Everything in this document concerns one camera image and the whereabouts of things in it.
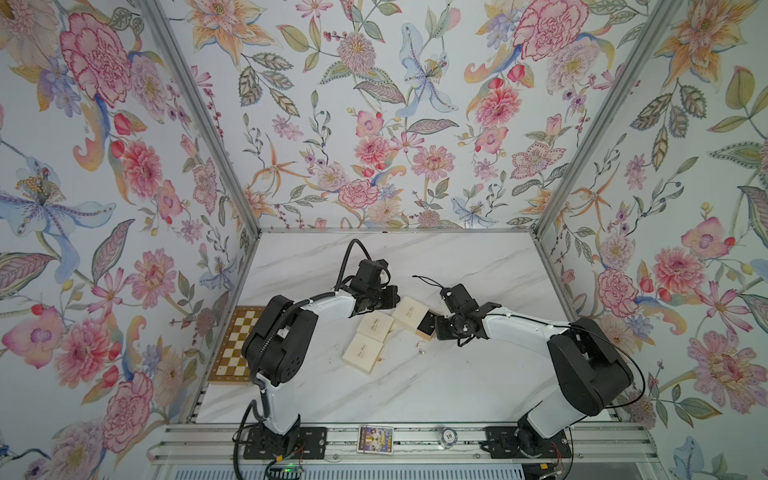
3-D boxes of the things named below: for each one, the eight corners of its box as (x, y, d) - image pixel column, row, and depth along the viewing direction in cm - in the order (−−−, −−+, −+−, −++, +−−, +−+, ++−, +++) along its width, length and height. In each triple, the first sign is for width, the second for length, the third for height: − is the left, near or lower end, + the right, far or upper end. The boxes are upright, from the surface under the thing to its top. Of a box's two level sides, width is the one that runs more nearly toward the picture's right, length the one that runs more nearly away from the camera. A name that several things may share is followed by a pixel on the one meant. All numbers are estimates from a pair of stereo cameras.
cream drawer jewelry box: (342, 364, 89) (341, 360, 86) (356, 335, 94) (355, 331, 92) (369, 375, 86) (369, 371, 84) (382, 345, 92) (382, 341, 90)
